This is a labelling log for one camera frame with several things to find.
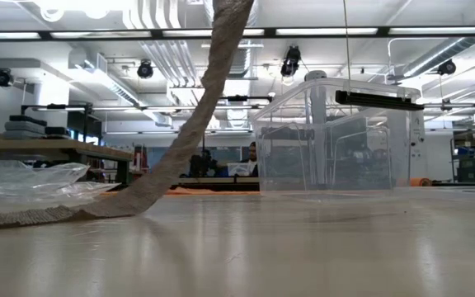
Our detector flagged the clear plastic storage bin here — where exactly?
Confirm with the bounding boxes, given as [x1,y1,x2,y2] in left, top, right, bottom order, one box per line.
[248,76,426,196]

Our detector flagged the stack of grey pads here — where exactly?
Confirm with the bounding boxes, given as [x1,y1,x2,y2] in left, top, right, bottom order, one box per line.
[2,114,73,140]

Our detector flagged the beige elastic bandage roll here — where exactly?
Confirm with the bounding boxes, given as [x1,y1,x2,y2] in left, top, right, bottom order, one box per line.
[0,0,256,231]

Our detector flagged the thin hanging cable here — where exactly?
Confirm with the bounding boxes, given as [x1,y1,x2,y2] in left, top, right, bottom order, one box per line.
[341,0,353,116]

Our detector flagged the clear plastic bag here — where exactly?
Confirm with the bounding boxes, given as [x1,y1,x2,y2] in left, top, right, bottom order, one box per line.
[0,159,122,215]

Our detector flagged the wooden workbench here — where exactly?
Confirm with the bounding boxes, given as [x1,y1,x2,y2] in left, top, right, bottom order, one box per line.
[0,138,134,186]

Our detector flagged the person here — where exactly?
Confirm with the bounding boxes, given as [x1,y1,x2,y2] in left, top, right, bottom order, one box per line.
[239,141,261,178]

